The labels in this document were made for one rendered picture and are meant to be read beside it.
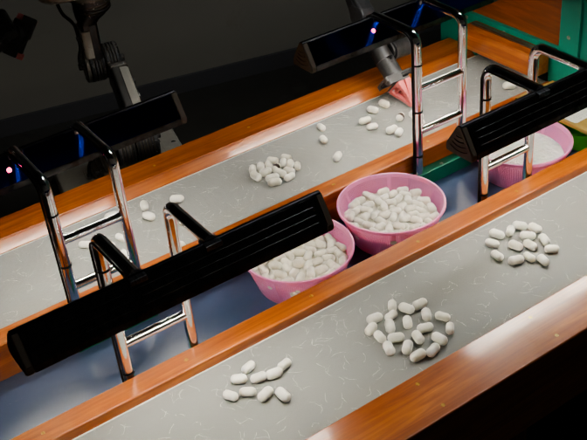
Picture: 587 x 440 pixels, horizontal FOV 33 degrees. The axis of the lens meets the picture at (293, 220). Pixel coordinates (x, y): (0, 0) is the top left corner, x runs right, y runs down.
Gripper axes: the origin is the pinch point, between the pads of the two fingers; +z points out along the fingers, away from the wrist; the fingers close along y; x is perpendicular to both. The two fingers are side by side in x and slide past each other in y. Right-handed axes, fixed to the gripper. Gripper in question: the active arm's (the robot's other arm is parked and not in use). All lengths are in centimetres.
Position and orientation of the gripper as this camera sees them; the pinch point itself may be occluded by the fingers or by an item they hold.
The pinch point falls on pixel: (410, 103)
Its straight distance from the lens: 288.5
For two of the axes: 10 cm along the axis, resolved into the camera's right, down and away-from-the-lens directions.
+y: 8.2, -3.7, 4.3
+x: -3.0, 3.6, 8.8
